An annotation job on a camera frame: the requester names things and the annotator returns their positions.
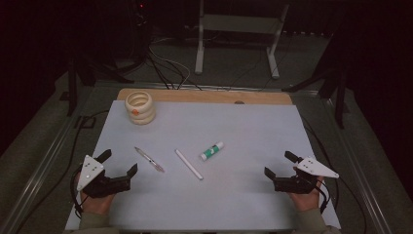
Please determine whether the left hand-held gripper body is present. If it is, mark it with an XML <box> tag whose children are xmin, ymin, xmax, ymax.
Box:
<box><xmin>76</xmin><ymin>154</ymin><xmax>132</xmax><ymax>199</ymax></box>

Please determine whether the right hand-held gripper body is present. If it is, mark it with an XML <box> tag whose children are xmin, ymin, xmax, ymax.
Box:
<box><xmin>273</xmin><ymin>155</ymin><xmax>340</xmax><ymax>195</ymax></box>

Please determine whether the cream ringed pen holder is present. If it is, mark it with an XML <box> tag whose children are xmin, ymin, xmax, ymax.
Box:
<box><xmin>125</xmin><ymin>91</ymin><xmax>157</xmax><ymax>126</ymax></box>

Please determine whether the white pen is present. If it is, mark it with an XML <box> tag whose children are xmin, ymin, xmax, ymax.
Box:
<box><xmin>174</xmin><ymin>148</ymin><xmax>205</xmax><ymax>181</ymax></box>

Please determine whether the green and white glue stick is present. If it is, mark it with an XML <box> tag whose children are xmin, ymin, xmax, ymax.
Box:
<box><xmin>199</xmin><ymin>140</ymin><xmax>225</xmax><ymax>162</ymax></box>

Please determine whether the person's right hand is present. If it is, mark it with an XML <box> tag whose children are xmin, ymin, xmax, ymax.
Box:
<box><xmin>286</xmin><ymin>167</ymin><xmax>325</xmax><ymax>213</ymax></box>

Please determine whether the person's left hand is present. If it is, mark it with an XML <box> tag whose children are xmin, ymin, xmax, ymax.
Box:
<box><xmin>73</xmin><ymin>172</ymin><xmax>115</xmax><ymax>216</ymax></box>

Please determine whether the white table mat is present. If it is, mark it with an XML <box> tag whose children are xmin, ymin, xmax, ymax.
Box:
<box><xmin>64</xmin><ymin>99</ymin><xmax>342</xmax><ymax>232</ymax></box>

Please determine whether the black stand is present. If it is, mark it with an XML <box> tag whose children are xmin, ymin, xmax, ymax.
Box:
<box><xmin>58</xmin><ymin>55</ymin><xmax>134</xmax><ymax>117</ymax></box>
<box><xmin>282</xmin><ymin>32</ymin><xmax>351</xmax><ymax>130</ymax></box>

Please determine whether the dark equipment with red light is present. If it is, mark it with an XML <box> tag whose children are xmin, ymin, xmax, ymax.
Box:
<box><xmin>125</xmin><ymin>0</ymin><xmax>154</xmax><ymax>64</ymax></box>

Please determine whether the white metal stand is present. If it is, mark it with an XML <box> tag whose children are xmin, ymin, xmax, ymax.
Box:
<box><xmin>194</xmin><ymin>0</ymin><xmax>290</xmax><ymax>80</ymax></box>

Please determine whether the right hand-held gripper cable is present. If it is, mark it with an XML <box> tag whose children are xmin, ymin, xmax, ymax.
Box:
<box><xmin>312</xmin><ymin>179</ymin><xmax>331</xmax><ymax>215</ymax></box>

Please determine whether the hand-held gripper cable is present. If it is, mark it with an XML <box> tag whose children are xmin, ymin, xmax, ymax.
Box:
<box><xmin>312</xmin><ymin>179</ymin><xmax>331</xmax><ymax>215</ymax></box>
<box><xmin>69</xmin><ymin>165</ymin><xmax>86</xmax><ymax>219</ymax></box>

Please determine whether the left hand-held gripper cable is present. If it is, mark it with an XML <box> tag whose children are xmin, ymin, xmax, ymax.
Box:
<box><xmin>69</xmin><ymin>165</ymin><xmax>86</xmax><ymax>219</ymax></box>

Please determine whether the black floor bracket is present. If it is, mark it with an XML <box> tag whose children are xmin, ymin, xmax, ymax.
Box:
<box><xmin>74</xmin><ymin>115</ymin><xmax>97</xmax><ymax>130</ymax></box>

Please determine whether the black floor cable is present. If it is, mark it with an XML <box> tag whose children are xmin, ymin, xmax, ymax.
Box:
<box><xmin>14</xmin><ymin>109</ymin><xmax>110</xmax><ymax>234</ymax></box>
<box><xmin>300</xmin><ymin>115</ymin><xmax>368</xmax><ymax>234</ymax></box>

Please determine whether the metal floor rail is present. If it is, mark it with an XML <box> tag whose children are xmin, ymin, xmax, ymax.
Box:
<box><xmin>94</xmin><ymin>80</ymin><xmax>324</xmax><ymax>98</ymax></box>
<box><xmin>0</xmin><ymin>87</ymin><xmax>98</xmax><ymax>234</ymax></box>
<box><xmin>322</xmin><ymin>97</ymin><xmax>394</xmax><ymax>234</ymax></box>

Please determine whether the bundle of black cables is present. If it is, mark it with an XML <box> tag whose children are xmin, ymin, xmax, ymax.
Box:
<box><xmin>145</xmin><ymin>52</ymin><xmax>203</xmax><ymax>92</ymax></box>

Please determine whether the white floor cable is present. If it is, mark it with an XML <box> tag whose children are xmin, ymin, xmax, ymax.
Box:
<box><xmin>148</xmin><ymin>45</ymin><xmax>191</xmax><ymax>91</ymax></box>

